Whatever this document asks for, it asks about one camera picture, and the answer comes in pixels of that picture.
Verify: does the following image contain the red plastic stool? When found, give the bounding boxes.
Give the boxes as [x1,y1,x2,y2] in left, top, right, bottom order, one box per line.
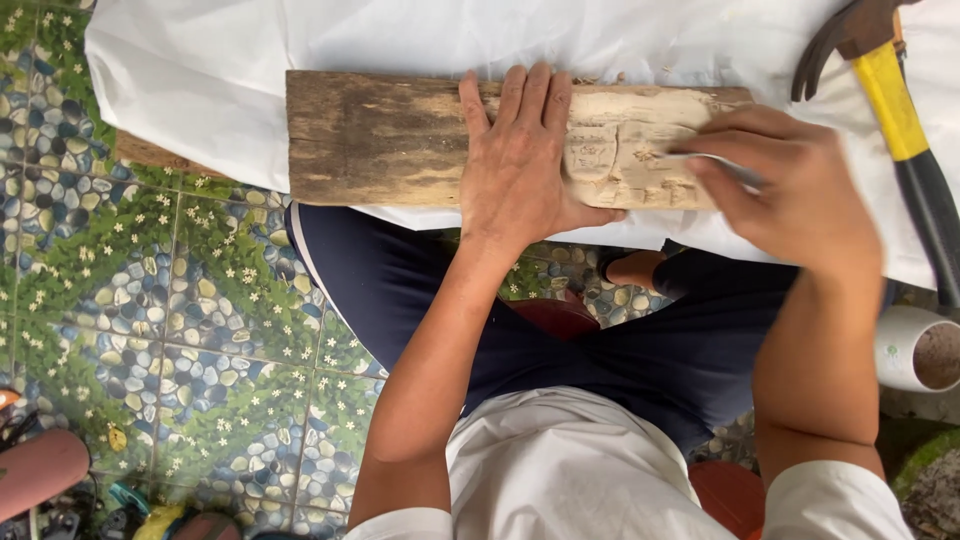
[501,294,768,540]

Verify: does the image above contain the weathered wooden plank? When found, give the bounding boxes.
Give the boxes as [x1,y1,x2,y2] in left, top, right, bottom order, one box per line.
[285,69,755,212]

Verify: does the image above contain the pink rounded object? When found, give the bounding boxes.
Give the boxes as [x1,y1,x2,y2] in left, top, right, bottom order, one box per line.
[0,428,92,524]

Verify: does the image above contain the wooden table edge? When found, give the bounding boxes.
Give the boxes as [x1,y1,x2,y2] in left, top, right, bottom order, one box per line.
[112,128,228,180]

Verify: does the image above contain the navy blue shorts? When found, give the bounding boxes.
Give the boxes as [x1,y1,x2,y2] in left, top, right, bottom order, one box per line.
[284,201,802,457]

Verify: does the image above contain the white plastic pipe piece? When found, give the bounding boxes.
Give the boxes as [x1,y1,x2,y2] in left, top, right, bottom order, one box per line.
[873,303,960,395]

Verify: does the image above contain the metal carving tool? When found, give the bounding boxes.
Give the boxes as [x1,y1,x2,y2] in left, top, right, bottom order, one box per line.
[658,152,768,190]

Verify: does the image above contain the person's left hand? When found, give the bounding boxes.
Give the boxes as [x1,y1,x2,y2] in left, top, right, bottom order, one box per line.
[457,63,628,252]

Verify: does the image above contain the yellow black handled hammer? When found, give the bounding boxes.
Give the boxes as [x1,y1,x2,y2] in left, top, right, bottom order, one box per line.
[790,0,960,310]

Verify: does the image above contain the heap of mixed clutter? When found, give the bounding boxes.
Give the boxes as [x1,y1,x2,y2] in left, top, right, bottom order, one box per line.
[0,480,252,540]

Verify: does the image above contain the person's bare foot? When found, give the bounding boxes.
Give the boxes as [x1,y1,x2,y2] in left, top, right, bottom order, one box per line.
[597,249,669,292]

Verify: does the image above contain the white shirt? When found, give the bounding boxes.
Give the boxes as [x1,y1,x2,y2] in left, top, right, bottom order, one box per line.
[343,385,918,540]

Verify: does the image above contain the person's right hand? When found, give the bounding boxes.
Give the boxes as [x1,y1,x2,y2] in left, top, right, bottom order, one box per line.
[669,104,885,280]

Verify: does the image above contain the white cloth sheet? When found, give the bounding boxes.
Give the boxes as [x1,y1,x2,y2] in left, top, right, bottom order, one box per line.
[84,0,960,292]

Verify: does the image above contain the mossy stone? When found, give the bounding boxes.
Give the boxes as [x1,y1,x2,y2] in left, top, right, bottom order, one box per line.
[891,427,960,540]

